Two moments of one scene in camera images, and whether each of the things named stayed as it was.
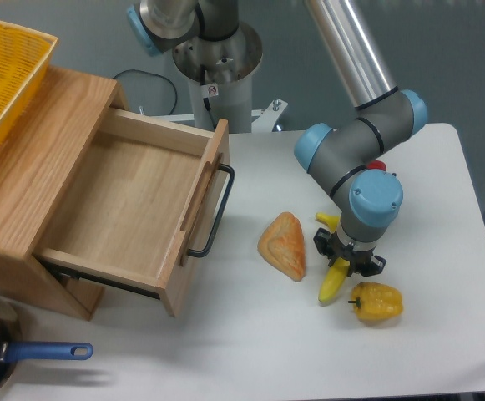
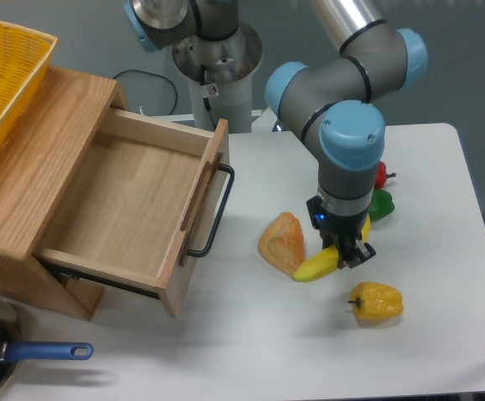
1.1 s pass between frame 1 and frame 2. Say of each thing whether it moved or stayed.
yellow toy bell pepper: stayed
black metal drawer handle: stayed
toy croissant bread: stayed
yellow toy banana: moved
